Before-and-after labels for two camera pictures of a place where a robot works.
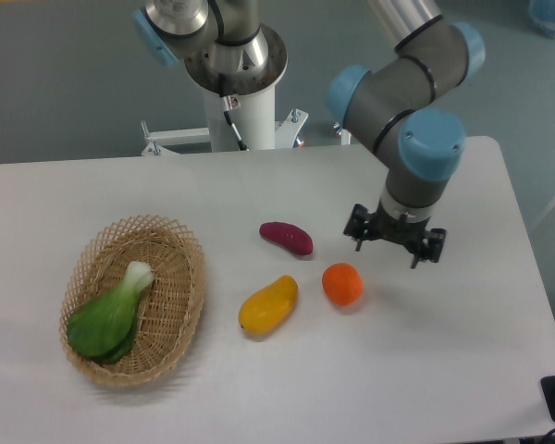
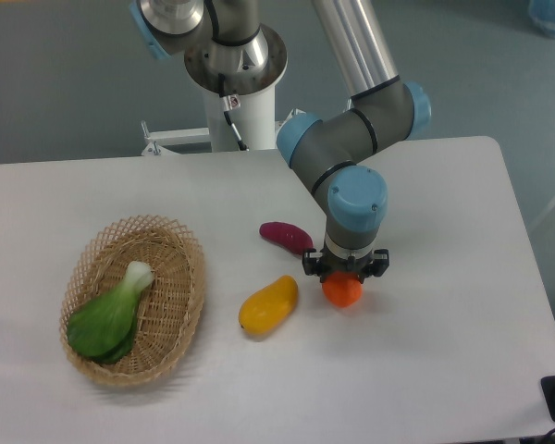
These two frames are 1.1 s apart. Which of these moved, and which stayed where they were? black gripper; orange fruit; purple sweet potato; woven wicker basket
Moved: black gripper
Stayed: woven wicker basket; purple sweet potato; orange fruit
